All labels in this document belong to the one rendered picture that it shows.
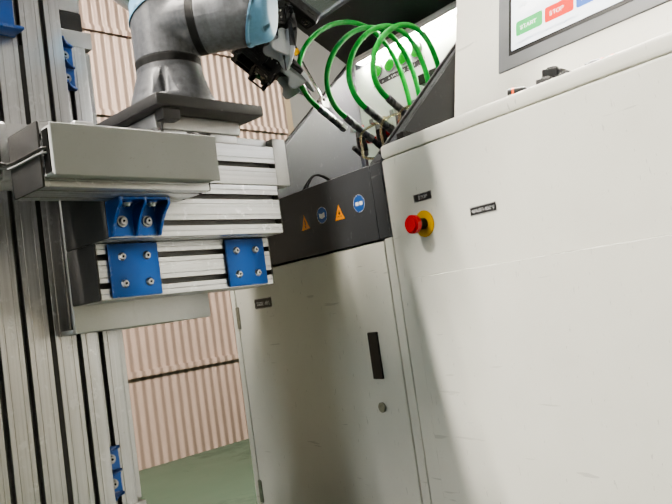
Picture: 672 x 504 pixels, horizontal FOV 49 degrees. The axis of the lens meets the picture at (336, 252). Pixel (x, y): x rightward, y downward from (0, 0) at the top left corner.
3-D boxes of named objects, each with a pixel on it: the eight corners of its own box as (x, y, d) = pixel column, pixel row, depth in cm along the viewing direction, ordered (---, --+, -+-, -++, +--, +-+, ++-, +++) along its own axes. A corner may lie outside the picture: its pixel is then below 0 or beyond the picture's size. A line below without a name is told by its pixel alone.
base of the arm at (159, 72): (162, 100, 120) (155, 41, 121) (115, 124, 131) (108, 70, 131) (234, 109, 131) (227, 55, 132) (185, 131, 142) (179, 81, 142)
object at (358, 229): (234, 274, 203) (227, 217, 204) (248, 273, 205) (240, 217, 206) (379, 239, 154) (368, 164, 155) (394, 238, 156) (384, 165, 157)
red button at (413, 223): (402, 240, 142) (398, 213, 142) (417, 238, 144) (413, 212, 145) (421, 235, 138) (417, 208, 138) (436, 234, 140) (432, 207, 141)
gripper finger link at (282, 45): (269, 68, 167) (264, 29, 167) (291, 70, 170) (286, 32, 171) (277, 63, 164) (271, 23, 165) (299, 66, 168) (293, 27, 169)
